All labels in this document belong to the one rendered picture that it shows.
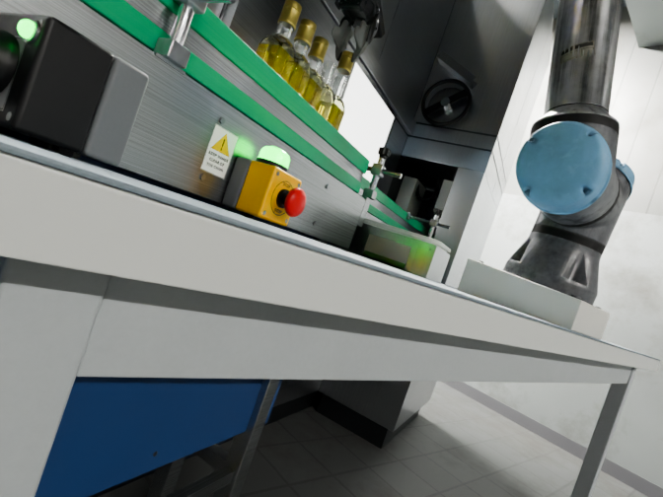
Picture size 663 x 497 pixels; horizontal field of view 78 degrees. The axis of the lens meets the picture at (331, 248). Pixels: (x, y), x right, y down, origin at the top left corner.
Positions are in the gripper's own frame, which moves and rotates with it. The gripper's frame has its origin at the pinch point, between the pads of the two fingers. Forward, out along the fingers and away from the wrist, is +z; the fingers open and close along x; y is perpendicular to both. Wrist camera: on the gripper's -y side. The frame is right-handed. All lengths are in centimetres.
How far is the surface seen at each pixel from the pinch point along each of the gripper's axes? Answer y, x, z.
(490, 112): -90, 15, -30
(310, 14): 4.0, -12.1, -8.0
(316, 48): 13.3, 0.7, 5.8
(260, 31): 17.4, -11.9, 5.0
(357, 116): -35.5, -13.2, 0.8
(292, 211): 38, 26, 42
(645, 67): -245, 67, -143
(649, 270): -232, 105, -6
